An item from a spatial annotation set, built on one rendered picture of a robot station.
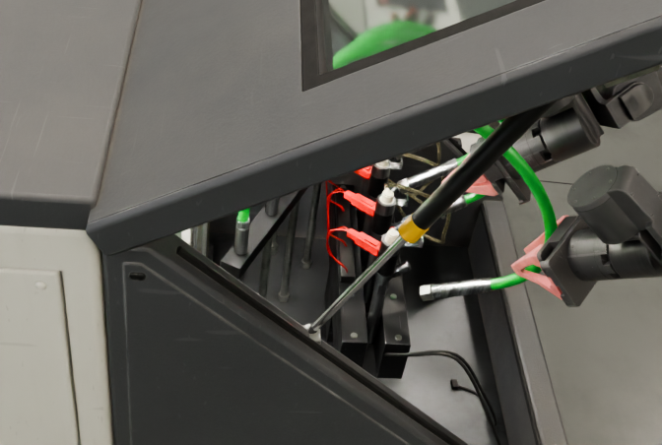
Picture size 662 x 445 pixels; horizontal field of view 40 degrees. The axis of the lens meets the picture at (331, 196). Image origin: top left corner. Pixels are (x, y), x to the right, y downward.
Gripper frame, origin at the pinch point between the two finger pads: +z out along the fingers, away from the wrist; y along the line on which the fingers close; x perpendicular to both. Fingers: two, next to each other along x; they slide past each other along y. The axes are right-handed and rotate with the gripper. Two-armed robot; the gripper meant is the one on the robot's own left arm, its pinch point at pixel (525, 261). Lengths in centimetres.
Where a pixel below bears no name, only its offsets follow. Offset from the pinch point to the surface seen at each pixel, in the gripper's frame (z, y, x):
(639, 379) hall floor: 96, -86, 109
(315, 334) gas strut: -4.3, 29.0, -15.4
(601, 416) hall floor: 95, -67, 104
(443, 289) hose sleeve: 10.0, 5.2, -0.6
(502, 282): 2.9, 2.3, 1.1
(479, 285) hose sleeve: 5.6, 3.5, 0.3
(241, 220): 26.9, 13.1, -20.6
